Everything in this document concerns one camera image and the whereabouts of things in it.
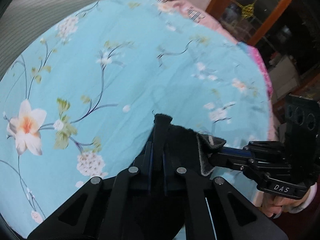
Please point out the grey striped bolster cushion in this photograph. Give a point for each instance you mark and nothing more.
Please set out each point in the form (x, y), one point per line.
(22, 21)

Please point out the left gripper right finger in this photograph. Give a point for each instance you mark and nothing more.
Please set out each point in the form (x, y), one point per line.
(210, 209)

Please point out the person's right hand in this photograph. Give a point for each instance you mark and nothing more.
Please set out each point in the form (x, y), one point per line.
(273, 205)

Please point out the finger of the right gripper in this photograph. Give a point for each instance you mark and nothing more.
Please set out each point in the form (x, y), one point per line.
(232, 162)
(235, 151)

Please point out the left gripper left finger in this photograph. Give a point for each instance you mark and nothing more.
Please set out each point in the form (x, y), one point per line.
(98, 209)

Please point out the black pants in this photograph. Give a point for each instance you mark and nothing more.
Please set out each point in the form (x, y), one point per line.
(183, 147)

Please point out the light blue floral bedsheet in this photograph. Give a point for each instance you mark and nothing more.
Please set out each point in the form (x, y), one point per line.
(79, 101)

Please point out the wooden glass cabinet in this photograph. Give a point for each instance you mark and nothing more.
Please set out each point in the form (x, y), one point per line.
(286, 34)

